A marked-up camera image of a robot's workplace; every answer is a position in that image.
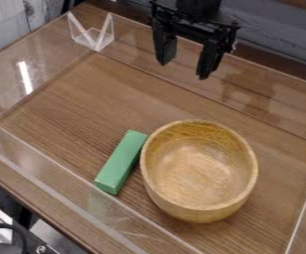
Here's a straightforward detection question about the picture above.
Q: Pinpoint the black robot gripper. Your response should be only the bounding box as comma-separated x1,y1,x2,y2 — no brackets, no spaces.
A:
148,0,238,80

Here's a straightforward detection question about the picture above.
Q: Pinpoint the green rectangular block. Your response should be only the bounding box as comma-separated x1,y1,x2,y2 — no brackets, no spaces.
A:
93,130,147,194

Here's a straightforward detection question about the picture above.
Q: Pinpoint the brown wooden bowl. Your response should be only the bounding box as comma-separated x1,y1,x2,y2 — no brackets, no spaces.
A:
139,119,257,223

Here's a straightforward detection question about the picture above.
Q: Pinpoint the clear acrylic corner bracket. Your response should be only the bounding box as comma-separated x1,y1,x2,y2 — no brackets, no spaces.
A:
67,12,114,52

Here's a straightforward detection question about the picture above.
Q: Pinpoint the black metal table frame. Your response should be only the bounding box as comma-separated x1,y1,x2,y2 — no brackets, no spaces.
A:
0,188,84,254

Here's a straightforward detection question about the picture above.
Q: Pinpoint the black cable lower left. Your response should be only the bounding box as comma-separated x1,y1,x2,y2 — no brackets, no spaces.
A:
0,222,31,254

